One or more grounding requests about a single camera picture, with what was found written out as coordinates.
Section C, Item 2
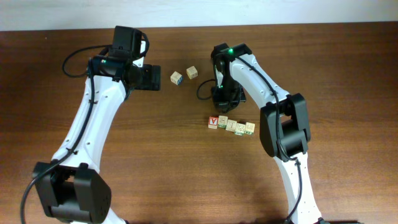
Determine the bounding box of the wooden block green trim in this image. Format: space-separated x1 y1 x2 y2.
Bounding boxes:
218 115 228 128

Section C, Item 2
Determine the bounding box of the wooden block letter J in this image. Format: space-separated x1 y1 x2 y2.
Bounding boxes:
226 119 238 132

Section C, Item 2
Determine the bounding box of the wooden block red A face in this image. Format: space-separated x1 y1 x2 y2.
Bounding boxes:
208 116 218 129

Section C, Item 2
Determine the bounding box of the wooden block number 9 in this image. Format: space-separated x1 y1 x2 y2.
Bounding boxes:
234 123 246 136

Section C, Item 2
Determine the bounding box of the wooden block red E face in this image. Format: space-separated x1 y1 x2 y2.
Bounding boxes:
244 122 255 135

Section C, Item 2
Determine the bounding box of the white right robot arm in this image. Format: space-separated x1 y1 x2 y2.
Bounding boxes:
211 44 324 223

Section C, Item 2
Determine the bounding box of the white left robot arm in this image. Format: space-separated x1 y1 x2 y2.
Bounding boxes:
32 55 160 223

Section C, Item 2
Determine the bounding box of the wooden block blue H face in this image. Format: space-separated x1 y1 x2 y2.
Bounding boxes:
170 72 183 85

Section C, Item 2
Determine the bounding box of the plain wooden letter block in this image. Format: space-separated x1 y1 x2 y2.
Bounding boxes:
186 66 198 79

